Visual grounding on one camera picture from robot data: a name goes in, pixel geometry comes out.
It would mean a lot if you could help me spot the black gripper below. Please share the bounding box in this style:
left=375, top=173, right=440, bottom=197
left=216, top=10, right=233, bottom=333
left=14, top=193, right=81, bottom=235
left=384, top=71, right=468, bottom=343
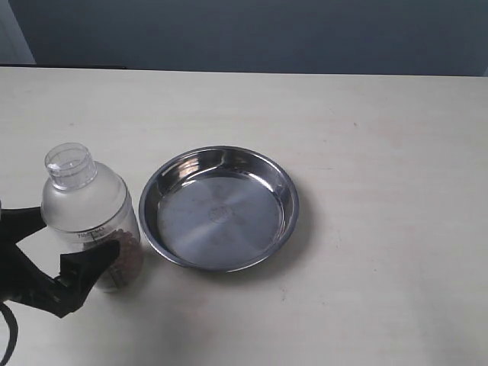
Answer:
left=1, top=207, right=120, bottom=318

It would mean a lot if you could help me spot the clear plastic shaker bottle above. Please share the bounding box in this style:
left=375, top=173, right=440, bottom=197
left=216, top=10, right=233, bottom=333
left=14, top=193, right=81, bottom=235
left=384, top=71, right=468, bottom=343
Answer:
left=41, top=143, right=143, bottom=292

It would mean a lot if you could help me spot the round stainless steel pan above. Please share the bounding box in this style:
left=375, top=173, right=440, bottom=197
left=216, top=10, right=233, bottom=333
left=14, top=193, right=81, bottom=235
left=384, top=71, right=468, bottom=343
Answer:
left=138, top=146, right=300, bottom=273

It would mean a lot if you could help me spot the black cable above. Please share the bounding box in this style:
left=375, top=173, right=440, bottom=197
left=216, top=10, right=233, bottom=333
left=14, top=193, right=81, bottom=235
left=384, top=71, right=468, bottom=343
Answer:
left=0, top=303, right=20, bottom=366

